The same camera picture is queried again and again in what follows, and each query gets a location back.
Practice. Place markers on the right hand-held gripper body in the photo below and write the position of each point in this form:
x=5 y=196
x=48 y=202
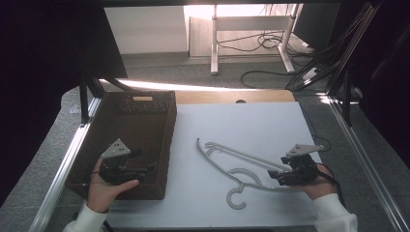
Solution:
x=301 y=167

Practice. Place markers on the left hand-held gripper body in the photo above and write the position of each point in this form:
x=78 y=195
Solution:
x=113 y=161

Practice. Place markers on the brown woven basket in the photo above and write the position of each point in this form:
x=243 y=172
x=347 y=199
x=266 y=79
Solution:
x=141 y=135

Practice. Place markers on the white plastic clothes hanger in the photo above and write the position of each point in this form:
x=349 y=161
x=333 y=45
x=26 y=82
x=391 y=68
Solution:
x=237 y=185

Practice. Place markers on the person's right hand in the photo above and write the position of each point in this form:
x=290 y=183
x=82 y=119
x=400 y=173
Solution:
x=319 y=188

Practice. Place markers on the person's left hand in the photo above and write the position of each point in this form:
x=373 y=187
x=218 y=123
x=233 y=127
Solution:
x=103 y=192

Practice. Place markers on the white table mat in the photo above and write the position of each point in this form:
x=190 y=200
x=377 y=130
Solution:
x=245 y=129

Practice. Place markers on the black metal stand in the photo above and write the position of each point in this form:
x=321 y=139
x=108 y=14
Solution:
x=346 y=100
x=86 y=96

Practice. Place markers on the white power strip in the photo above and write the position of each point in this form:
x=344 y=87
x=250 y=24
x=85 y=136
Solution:
x=311 y=73

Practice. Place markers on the dark curtain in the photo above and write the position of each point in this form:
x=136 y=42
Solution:
x=48 y=64
x=383 y=74

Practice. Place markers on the aluminium frame rail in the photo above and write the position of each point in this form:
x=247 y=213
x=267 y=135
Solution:
x=364 y=161
x=61 y=174

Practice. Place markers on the white metal desk frame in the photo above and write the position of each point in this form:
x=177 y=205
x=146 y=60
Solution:
x=251 y=23

